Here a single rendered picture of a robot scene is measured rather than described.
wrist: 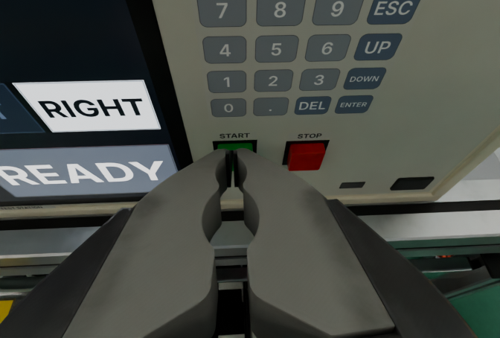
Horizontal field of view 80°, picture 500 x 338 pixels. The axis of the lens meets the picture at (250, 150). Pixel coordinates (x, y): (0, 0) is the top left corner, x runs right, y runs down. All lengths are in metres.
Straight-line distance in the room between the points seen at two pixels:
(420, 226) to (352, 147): 0.10
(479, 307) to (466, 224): 0.44
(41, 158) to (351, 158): 0.17
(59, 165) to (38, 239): 0.07
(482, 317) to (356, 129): 0.56
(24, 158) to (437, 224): 0.26
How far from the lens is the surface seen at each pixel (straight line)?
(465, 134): 0.20
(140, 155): 0.17
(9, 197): 0.24
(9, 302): 0.31
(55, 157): 0.19
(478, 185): 0.29
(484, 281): 0.35
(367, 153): 0.18
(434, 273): 0.33
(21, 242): 0.26
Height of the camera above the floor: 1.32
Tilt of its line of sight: 54 degrees down
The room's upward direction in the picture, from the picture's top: 1 degrees clockwise
